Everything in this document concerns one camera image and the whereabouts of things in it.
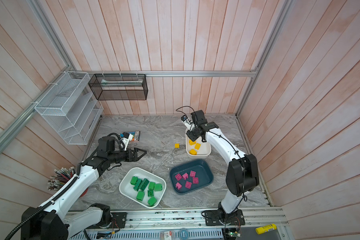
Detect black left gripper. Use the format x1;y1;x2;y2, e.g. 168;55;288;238
108;147;147;164

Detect green lego cube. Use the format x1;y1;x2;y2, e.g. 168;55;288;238
154;183;163;192
130;176;139;186
148;197;157;207
136;191;145;201
148;182;156;190

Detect dark green 2x4 lego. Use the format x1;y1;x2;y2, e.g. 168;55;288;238
140;179;150;191

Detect long green lego brick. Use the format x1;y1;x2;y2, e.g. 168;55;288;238
134;179;142;192

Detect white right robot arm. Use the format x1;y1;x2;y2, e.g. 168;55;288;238
181;110;260;216

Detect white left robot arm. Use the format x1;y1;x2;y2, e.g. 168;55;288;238
6;133;141;240

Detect highlighter marker pack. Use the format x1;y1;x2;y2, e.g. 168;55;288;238
131;131;140;142

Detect white rectangular bin far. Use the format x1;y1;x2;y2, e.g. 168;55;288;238
186;135;212;159

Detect white rectangular bin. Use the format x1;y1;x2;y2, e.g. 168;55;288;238
186;135;212;159
119;168;167;209

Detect white rectangular bin near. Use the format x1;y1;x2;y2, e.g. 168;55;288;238
119;168;167;209

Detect teal rectangular bin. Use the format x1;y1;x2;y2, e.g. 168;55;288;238
169;159;214;195

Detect red cup of pencils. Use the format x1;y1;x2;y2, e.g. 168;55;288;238
47;167;76;191

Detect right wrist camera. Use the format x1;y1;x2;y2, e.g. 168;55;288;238
181;115;194;131

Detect white wire mesh shelf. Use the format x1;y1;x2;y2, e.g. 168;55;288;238
35;72;104;145

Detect black mesh wall basket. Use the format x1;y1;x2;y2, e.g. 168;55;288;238
89;73;149;101

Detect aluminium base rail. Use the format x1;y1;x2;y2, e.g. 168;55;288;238
69;207;294;240

